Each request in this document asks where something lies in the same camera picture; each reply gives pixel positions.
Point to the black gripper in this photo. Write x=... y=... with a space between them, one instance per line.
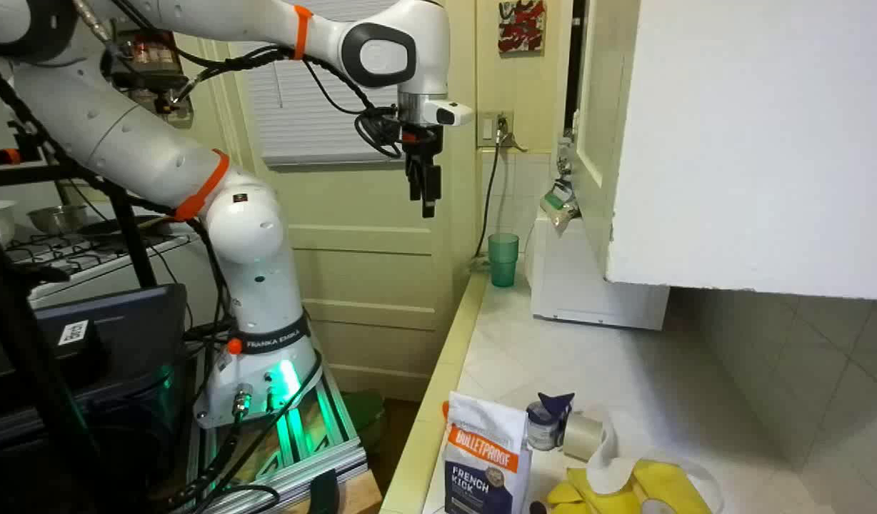
x=421 y=165

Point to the cream cabinet door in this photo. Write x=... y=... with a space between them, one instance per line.
x=610 y=29

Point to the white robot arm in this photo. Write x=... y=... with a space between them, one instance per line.
x=56 y=73

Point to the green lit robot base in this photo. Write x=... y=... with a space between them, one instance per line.
x=300 y=446

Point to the green plastic cup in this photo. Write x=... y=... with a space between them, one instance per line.
x=504 y=252

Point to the cream panelled door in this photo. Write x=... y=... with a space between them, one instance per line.
x=377 y=278

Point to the white window blind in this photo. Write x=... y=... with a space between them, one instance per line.
x=350 y=83

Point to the white microwave oven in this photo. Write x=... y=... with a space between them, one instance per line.
x=567 y=283

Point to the blue clip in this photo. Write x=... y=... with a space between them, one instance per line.
x=547 y=420

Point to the white coffee bag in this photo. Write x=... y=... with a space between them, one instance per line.
x=487 y=459

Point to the masking tape roll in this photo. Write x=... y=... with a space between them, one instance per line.
x=583 y=436

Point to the white right cabinet door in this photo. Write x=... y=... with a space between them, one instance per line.
x=748 y=151

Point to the black metal stand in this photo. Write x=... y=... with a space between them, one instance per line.
x=56 y=405

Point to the red wall picture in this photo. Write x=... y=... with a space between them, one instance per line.
x=521 y=28

